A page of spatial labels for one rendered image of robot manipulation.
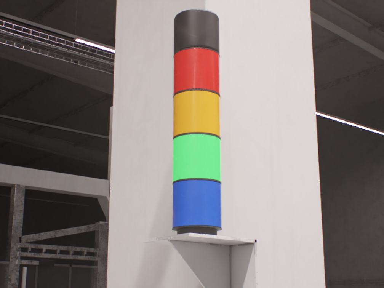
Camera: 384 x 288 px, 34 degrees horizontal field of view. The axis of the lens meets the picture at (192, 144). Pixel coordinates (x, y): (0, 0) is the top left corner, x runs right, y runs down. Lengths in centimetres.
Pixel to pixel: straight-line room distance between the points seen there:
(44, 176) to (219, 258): 1144
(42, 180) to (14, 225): 102
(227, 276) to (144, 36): 46
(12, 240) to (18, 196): 81
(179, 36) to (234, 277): 32
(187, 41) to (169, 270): 33
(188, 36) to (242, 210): 27
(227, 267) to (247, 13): 42
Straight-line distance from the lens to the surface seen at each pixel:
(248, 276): 79
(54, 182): 1228
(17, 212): 1184
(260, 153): 96
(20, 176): 1199
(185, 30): 83
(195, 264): 77
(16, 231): 1180
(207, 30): 83
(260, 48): 102
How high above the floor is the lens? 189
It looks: 15 degrees up
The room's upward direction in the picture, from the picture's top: straight up
